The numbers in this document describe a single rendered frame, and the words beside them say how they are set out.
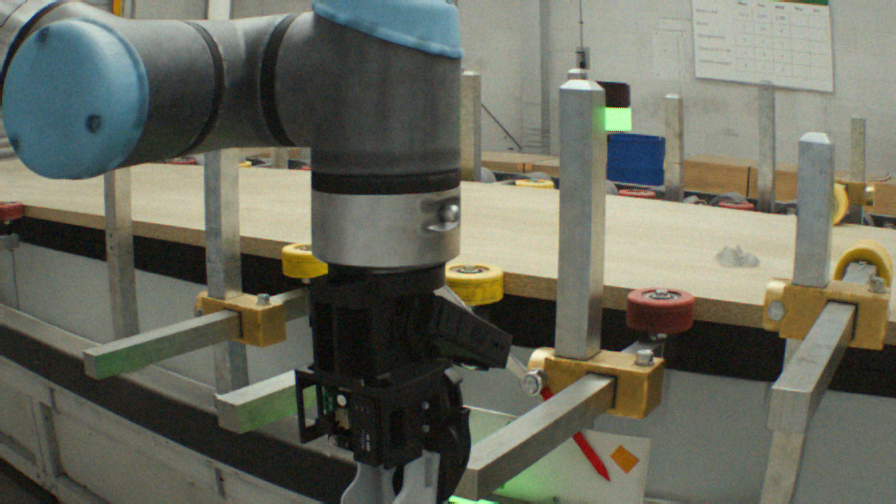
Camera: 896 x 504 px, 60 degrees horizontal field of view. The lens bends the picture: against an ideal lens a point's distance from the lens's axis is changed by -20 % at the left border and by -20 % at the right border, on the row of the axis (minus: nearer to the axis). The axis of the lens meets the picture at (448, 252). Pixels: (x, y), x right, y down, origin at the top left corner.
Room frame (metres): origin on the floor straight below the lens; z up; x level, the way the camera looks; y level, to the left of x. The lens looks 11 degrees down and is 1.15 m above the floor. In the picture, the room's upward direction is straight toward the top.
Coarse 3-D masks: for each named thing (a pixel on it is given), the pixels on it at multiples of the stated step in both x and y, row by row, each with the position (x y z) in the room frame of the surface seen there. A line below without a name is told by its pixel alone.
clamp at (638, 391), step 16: (544, 352) 0.90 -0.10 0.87; (608, 352) 0.89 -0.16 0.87; (528, 368) 0.90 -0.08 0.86; (544, 368) 0.88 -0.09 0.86; (560, 368) 0.87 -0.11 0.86; (576, 368) 0.86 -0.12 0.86; (592, 368) 0.86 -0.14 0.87; (608, 368) 0.85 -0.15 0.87; (624, 368) 0.84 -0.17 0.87; (640, 368) 0.84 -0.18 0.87; (656, 368) 0.84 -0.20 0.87; (560, 384) 0.87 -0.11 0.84; (624, 384) 0.84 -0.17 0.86; (640, 384) 0.83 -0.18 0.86; (656, 384) 0.85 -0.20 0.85; (544, 400) 0.88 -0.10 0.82; (624, 400) 0.83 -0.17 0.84; (640, 400) 0.82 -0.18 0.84; (656, 400) 0.85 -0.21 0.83; (624, 416) 0.83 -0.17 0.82; (640, 416) 0.82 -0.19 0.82
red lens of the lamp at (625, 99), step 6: (600, 84) 0.90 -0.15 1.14; (606, 84) 0.90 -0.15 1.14; (612, 84) 0.90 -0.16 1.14; (618, 84) 0.90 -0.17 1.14; (624, 84) 0.91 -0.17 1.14; (606, 90) 0.90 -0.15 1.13; (612, 90) 0.90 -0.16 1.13; (618, 90) 0.90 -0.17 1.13; (624, 90) 0.91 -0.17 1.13; (606, 96) 0.90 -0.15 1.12; (612, 96) 0.90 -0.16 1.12; (618, 96) 0.90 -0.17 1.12; (624, 96) 0.91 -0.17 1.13; (630, 96) 0.93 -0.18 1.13; (606, 102) 0.90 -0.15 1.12; (612, 102) 0.90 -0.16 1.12; (618, 102) 0.90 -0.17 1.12; (624, 102) 0.91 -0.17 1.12; (630, 102) 0.92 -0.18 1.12
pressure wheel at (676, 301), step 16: (656, 288) 1.01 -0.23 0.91; (672, 288) 1.01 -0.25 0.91; (640, 304) 0.96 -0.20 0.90; (656, 304) 0.95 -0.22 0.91; (672, 304) 0.94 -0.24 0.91; (688, 304) 0.95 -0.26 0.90; (640, 320) 0.96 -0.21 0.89; (656, 320) 0.95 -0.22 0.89; (672, 320) 0.94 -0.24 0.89; (688, 320) 0.95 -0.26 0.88
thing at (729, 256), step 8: (728, 248) 1.23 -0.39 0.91; (736, 248) 1.19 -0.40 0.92; (720, 256) 1.20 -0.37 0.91; (728, 256) 1.18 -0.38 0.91; (736, 256) 1.17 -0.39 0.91; (744, 256) 1.19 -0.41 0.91; (752, 256) 1.17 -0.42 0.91; (728, 264) 1.16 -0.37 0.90; (736, 264) 1.16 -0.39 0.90; (744, 264) 1.16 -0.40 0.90; (752, 264) 1.16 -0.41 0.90
